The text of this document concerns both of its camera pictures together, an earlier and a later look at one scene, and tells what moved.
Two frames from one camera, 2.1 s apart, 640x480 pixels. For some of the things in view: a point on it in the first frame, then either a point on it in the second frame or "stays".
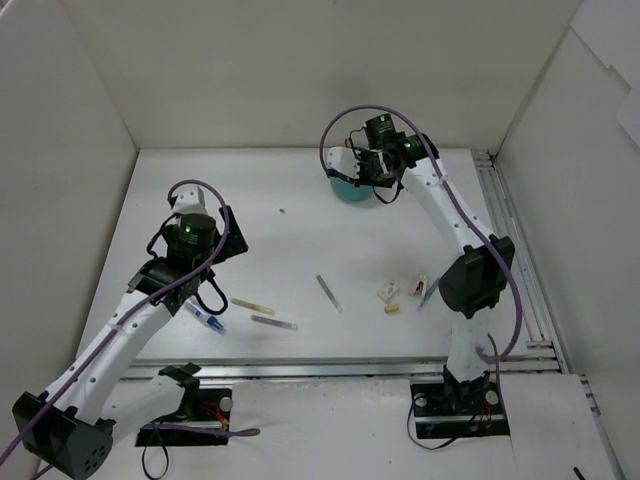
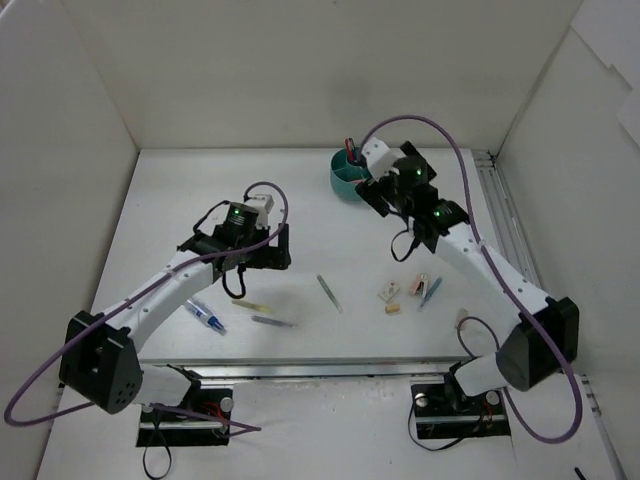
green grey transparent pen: x=328 y=292 stays
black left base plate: x=209 y=427 stays
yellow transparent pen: x=254 y=307 stays
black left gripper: x=232 y=235 → x=270 y=248
